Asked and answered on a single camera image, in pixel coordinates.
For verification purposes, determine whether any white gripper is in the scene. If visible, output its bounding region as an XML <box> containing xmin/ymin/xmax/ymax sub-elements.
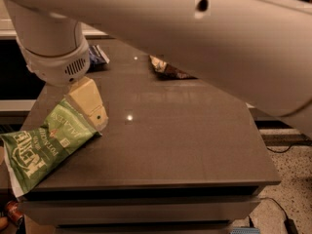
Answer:
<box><xmin>17</xmin><ymin>32</ymin><xmax>108</xmax><ymax>131</ymax></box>

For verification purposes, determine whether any green jalapeno chip bag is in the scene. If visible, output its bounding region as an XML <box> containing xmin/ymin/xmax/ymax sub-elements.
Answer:
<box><xmin>1</xmin><ymin>98</ymin><xmax>99</xmax><ymax>198</ymax></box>

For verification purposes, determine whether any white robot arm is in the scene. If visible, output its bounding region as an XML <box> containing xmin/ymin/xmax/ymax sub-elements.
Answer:
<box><xmin>4</xmin><ymin>0</ymin><xmax>312</xmax><ymax>137</ymax></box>

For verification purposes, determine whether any blue chip bag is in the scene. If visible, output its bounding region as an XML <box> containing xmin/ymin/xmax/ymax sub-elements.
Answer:
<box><xmin>89</xmin><ymin>45</ymin><xmax>110</xmax><ymax>65</ymax></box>

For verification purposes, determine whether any brown salt chip bag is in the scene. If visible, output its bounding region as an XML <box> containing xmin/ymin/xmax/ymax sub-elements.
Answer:
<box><xmin>150</xmin><ymin>56</ymin><xmax>194</xmax><ymax>80</ymax></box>

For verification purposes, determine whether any grey drawer cabinet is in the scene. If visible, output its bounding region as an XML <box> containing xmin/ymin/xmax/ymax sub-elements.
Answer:
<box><xmin>19</xmin><ymin>185</ymin><xmax>259</xmax><ymax>228</ymax></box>

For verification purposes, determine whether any red soda can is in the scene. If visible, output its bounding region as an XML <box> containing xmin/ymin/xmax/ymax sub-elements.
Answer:
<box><xmin>5</xmin><ymin>200</ymin><xmax>23</xmax><ymax>226</ymax></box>

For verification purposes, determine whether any black power cable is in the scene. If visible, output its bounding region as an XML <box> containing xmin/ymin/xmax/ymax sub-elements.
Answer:
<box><xmin>258</xmin><ymin>197</ymin><xmax>300</xmax><ymax>234</ymax></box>

